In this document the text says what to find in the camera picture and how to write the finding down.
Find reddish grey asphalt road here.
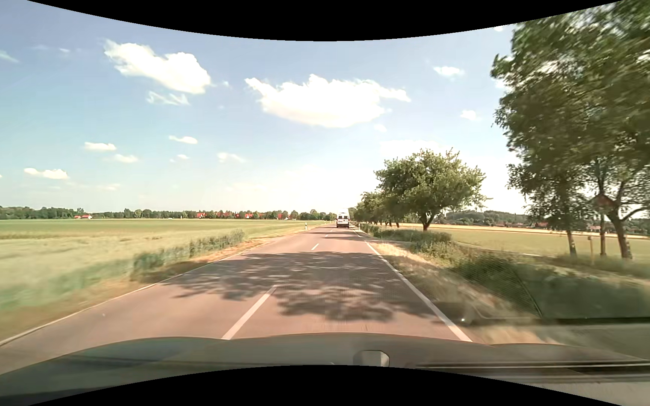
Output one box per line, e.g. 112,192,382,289
0,223,475,384

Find row of trees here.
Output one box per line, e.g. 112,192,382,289
349,149,489,232

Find road markings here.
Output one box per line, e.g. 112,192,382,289
0,224,474,358

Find dry grass verge with bushes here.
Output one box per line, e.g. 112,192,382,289
353,223,650,346

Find car's own bonnet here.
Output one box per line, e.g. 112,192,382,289
0,332,650,406

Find distant tree line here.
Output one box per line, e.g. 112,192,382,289
0,205,338,221

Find grass verge with tall weeds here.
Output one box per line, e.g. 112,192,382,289
0,221,326,351

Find yellow-green field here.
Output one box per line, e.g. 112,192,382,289
398,223,650,266

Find green crop field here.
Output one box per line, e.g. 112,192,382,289
0,218,326,317

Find large leafy tree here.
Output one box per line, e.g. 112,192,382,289
491,0,650,261

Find road sign on post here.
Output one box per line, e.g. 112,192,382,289
591,193,615,257

